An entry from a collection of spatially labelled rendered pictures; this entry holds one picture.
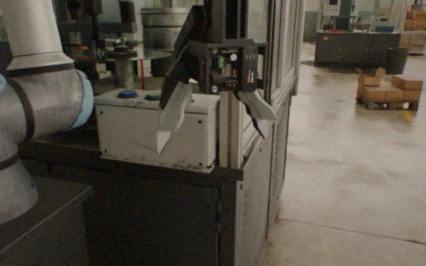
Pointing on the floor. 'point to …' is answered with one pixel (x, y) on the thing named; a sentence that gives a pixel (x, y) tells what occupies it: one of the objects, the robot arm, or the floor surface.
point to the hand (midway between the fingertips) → (213, 144)
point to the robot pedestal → (41, 230)
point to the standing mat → (351, 71)
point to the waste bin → (396, 60)
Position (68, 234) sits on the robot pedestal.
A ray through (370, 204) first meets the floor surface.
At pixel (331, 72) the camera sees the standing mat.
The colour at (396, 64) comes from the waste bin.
